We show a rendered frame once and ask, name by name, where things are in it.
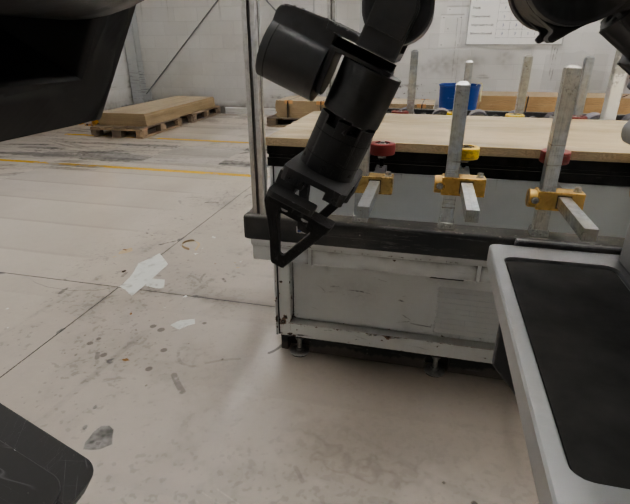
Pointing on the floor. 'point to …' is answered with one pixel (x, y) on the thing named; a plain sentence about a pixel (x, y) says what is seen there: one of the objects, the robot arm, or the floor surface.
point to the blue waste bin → (454, 94)
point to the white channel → (613, 90)
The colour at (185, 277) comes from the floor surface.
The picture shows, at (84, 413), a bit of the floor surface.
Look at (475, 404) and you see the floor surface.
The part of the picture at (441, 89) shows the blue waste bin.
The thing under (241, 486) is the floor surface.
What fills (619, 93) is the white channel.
